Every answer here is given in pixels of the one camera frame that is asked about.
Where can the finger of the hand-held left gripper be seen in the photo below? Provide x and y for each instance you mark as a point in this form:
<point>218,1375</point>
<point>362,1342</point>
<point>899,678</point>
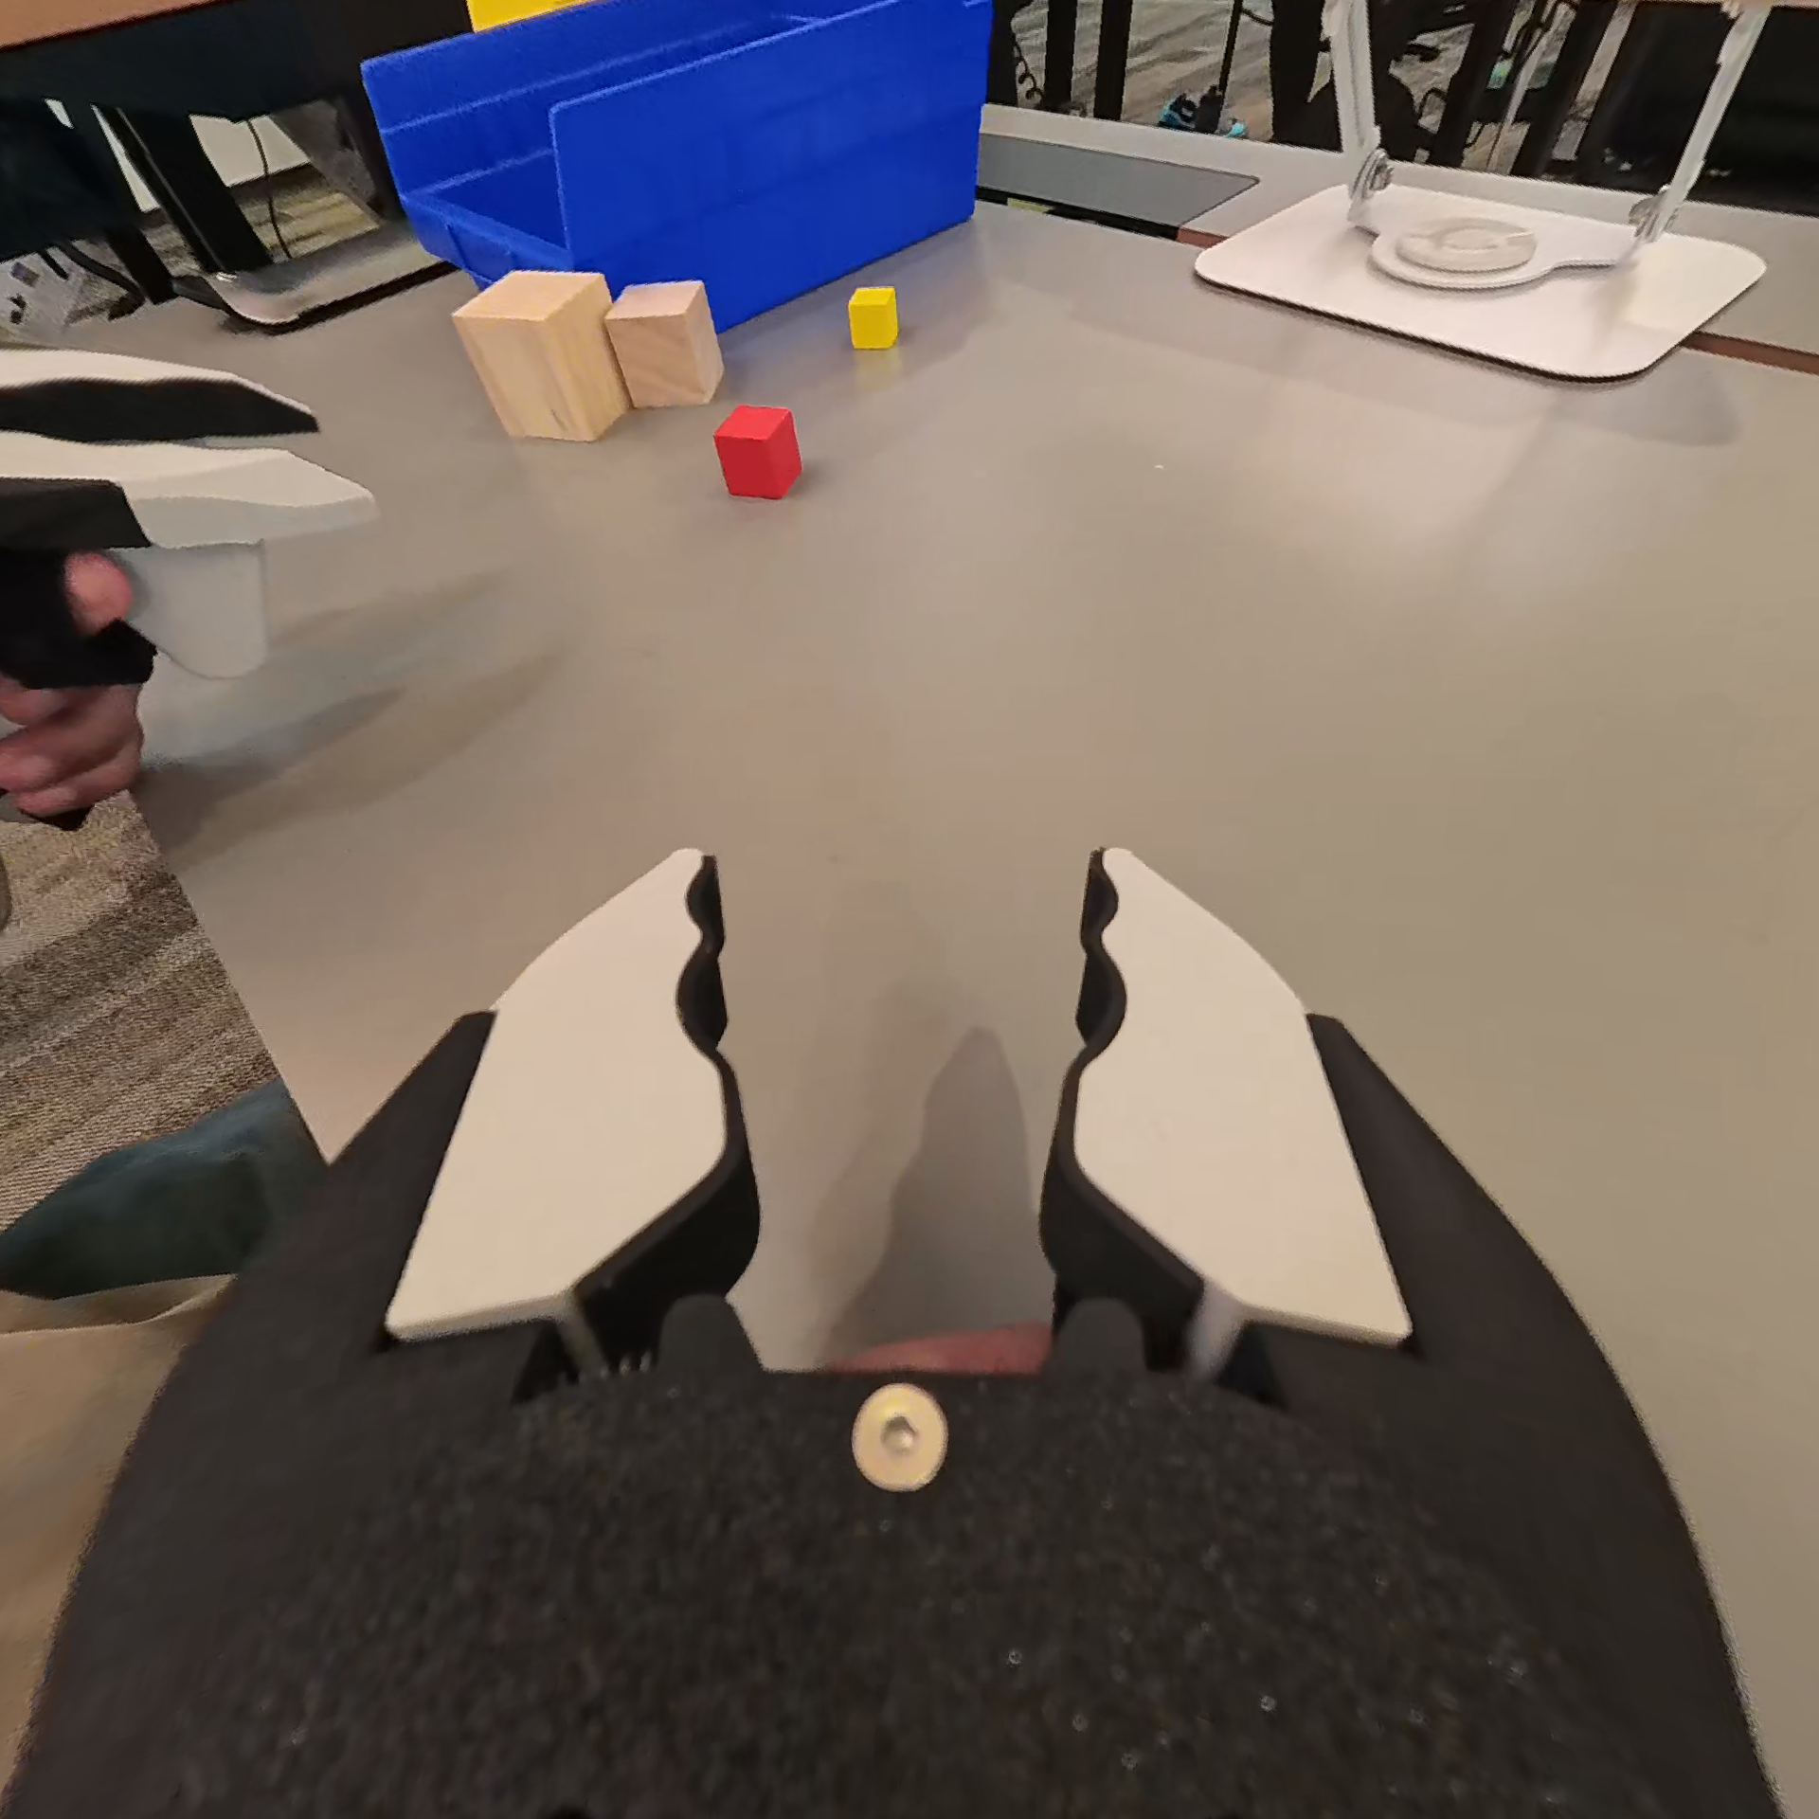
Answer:
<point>229,499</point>
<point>143,392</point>

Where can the yellow plastic bin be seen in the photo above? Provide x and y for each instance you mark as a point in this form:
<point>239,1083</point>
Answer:
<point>535,12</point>

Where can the red wooden cube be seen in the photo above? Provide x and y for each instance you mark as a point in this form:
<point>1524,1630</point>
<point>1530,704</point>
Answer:
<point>757,455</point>

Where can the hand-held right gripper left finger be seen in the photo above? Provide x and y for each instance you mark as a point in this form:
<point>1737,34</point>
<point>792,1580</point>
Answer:
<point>564,1137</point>

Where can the large wooden cube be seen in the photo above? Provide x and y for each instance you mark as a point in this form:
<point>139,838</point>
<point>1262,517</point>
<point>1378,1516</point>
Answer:
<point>542,355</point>

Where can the yellow wooden cube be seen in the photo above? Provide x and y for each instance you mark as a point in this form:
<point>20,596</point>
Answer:
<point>873,320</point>

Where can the white folding stand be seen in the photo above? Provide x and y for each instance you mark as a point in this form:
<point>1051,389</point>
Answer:
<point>1480,299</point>

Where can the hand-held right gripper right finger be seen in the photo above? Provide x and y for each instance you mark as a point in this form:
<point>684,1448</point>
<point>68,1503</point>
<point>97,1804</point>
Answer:
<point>1239,1137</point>

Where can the medium wooden cube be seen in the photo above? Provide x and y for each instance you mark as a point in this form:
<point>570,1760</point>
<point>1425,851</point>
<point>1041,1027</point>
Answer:
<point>665,347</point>

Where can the person's left hand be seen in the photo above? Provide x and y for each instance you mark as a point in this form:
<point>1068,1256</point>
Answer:
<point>64,727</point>

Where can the blue plastic bin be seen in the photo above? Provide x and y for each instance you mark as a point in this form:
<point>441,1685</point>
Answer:
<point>739,171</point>

